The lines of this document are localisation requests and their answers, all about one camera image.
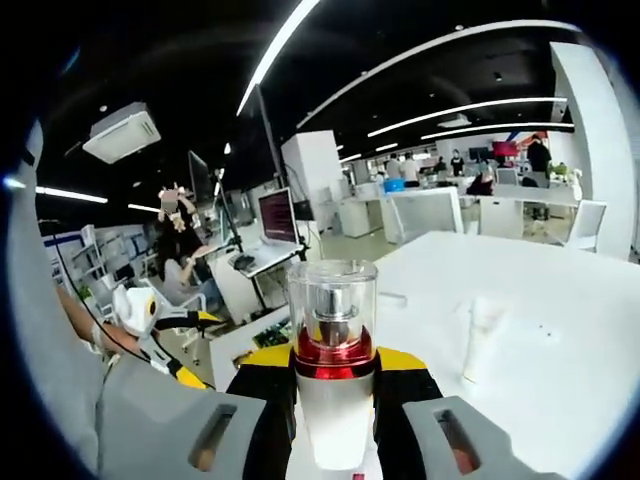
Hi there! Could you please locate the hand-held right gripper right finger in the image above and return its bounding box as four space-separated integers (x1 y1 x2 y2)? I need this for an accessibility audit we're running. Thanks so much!
372 347 566 480

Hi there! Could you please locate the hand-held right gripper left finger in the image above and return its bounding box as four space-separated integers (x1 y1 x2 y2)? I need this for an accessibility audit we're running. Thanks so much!
149 343 297 480

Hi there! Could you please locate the red-collared white skincare bottle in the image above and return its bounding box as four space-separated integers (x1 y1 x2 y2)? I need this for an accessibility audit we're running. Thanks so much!
285 258 380 472

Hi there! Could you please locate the long white skincare tube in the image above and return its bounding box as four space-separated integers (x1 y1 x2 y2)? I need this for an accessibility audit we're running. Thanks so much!
460 294 507 386

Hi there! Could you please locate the white storage shelf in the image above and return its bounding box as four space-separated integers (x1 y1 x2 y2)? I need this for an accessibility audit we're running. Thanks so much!
44 224 151 306

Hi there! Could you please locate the person's left hand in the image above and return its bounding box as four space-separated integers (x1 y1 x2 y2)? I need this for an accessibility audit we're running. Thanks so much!
102 327 151 362

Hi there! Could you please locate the green printed packet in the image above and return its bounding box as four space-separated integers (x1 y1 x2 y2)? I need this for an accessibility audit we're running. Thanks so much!
252 319 294 349

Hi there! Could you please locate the person's grey clothing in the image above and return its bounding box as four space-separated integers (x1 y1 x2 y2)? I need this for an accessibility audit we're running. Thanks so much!
7 119 231 480

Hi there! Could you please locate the white standing desk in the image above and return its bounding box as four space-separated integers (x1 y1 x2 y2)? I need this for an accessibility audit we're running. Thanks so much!
207 239 307 326

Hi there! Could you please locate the black tripod stand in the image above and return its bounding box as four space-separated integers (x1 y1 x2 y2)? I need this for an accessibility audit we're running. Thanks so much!
213 167 246 254

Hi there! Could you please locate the computer monitor with dark red screen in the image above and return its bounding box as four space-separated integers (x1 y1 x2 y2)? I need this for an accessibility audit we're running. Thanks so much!
257 187 300 247

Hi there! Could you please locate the thin black monitor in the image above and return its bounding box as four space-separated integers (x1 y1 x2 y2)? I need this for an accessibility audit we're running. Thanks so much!
187 149 217 207

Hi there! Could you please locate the ceiling air conditioner unit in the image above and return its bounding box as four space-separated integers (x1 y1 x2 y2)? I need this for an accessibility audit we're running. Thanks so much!
81 102 162 165

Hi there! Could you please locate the white frosted-panel cabinet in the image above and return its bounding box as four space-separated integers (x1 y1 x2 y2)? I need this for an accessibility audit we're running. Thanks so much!
379 187 466 246

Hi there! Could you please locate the white office desk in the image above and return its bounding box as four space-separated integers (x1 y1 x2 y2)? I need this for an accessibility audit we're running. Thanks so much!
459 182 584 241

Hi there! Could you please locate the curved ceiling light strip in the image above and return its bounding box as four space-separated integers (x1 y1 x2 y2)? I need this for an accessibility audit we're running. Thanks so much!
235 0 324 117

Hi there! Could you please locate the white chair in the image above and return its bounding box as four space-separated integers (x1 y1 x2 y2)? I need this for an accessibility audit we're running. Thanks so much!
564 198 609 254

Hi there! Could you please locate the black cable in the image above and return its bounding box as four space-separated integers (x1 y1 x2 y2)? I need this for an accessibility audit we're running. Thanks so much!
38 218 217 391

